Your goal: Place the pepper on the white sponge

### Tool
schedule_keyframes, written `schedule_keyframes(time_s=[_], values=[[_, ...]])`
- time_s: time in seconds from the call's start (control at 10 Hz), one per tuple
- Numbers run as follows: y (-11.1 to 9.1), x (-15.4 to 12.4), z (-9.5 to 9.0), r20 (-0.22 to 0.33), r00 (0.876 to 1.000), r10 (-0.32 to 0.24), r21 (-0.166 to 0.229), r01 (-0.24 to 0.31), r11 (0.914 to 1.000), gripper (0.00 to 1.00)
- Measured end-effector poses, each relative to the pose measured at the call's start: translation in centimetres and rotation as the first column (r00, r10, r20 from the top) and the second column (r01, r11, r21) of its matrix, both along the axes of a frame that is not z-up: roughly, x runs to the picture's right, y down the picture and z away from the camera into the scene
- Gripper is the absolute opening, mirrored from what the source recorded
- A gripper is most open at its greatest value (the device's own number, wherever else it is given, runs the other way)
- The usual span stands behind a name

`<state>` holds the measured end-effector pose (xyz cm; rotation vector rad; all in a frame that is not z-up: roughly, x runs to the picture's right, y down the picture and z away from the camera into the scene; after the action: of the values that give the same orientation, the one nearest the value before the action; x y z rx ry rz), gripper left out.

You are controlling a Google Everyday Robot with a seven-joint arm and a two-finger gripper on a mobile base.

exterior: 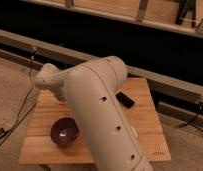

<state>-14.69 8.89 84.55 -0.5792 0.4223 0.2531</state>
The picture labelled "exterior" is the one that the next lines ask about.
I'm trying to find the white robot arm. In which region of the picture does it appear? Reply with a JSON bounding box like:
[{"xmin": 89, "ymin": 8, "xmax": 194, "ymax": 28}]
[{"xmin": 34, "ymin": 56, "xmax": 153, "ymax": 171}]

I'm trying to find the purple bowl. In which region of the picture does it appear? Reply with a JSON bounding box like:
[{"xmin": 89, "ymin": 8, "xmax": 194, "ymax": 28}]
[{"xmin": 50, "ymin": 117, "xmax": 79, "ymax": 147}]

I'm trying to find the black cable left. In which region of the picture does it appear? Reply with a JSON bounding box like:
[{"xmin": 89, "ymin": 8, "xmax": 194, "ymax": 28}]
[{"xmin": 0, "ymin": 49, "xmax": 38, "ymax": 152}]

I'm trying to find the black cable right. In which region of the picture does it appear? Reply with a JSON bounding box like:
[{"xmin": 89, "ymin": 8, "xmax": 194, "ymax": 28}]
[{"xmin": 177, "ymin": 101, "xmax": 203, "ymax": 141}]

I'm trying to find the black cable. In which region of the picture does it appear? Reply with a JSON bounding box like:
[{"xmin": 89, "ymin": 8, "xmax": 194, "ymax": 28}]
[
  {"xmin": 0, "ymin": 49, "xmax": 38, "ymax": 152},
  {"xmin": 177, "ymin": 101, "xmax": 203, "ymax": 141}
]

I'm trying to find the black rectangular device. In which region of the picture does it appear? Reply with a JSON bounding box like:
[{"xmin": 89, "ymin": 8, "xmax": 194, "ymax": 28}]
[{"xmin": 116, "ymin": 92, "xmax": 135, "ymax": 108}]

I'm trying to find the grey metal rail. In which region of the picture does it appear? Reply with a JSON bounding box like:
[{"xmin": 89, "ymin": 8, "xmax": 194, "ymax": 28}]
[{"xmin": 0, "ymin": 30, "xmax": 203, "ymax": 127}]

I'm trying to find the wooden table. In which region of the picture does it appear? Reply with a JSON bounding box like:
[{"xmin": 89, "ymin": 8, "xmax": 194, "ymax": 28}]
[{"xmin": 18, "ymin": 78, "xmax": 171, "ymax": 165}]

